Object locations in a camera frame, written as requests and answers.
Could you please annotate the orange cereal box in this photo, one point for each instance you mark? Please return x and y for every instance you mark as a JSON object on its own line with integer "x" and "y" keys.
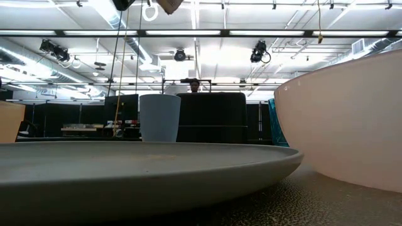
{"x": 169, "y": 5}

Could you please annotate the black ceiling spotlight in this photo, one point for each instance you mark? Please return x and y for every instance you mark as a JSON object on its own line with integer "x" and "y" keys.
{"x": 56, "y": 51}

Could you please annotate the person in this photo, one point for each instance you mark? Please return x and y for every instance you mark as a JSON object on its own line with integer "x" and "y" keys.
{"x": 194, "y": 85}

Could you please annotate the light blue cup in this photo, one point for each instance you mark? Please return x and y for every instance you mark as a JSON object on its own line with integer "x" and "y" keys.
{"x": 160, "y": 119}

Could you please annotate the orange plastic tray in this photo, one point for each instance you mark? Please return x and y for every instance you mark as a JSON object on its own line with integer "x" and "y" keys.
{"x": 9, "y": 122}

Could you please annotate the grey round plate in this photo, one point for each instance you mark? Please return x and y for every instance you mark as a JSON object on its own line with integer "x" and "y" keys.
{"x": 141, "y": 169}

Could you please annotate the pink bowl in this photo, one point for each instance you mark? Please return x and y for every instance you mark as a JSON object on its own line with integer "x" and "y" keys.
{"x": 345, "y": 125}

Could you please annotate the black overhead frame bar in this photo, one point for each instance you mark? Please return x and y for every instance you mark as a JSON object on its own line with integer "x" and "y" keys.
{"x": 188, "y": 32}

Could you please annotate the black ceiling camera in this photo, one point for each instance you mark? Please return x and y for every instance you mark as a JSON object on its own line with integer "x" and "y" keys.
{"x": 180, "y": 55}
{"x": 259, "y": 51}

